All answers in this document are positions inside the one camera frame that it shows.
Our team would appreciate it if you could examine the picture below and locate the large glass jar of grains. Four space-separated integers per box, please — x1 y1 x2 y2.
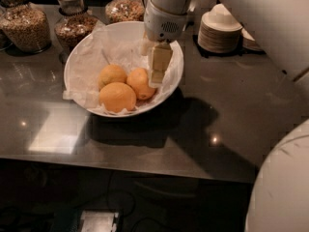
0 0 51 53

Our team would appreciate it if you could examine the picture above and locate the tall stack of paper bowls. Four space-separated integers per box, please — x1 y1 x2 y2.
198 4 242 53

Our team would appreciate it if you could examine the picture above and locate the white paper liner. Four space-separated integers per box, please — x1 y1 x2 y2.
62 22 177 116

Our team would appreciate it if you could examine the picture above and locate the white bowl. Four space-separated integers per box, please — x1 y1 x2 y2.
63 20 185 118

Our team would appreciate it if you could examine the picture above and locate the middle glass jar of granola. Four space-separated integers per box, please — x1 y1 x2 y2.
54 0 98 51

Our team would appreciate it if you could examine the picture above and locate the orange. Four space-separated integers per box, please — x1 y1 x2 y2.
126 68 156 101
98 64 126 90
98 82 137 113

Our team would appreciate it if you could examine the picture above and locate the glass jar of cereal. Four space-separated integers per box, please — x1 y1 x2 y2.
105 0 145 23

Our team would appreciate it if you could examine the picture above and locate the short stack of paper bowls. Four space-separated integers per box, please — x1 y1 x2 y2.
241 29 263 52

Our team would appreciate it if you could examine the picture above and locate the black mat under bowls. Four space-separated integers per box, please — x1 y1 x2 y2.
192 34 268 59

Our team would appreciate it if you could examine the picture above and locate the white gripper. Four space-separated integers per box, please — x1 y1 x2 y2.
144 0 186 88

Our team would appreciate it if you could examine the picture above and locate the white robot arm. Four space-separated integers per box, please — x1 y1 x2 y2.
145 0 309 232

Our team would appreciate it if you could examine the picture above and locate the grey device under table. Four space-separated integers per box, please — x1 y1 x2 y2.
51 209 124 232

